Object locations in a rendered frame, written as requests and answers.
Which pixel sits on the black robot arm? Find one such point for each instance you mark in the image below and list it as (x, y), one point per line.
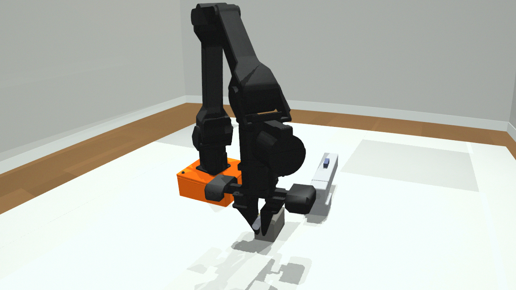
(252, 89)

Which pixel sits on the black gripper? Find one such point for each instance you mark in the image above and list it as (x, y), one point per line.
(258, 181)

